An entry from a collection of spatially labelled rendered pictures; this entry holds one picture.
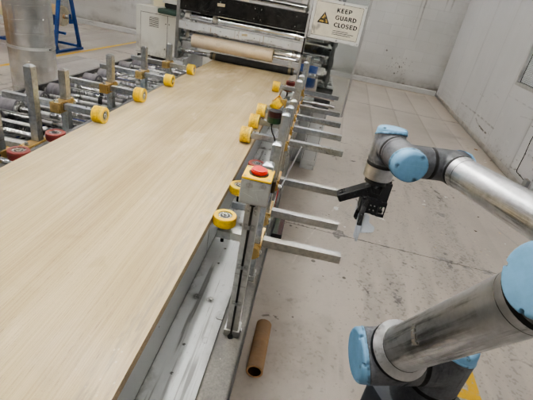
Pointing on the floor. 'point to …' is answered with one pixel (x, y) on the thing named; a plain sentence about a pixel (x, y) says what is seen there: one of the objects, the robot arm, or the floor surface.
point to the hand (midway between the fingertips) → (353, 229)
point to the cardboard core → (258, 348)
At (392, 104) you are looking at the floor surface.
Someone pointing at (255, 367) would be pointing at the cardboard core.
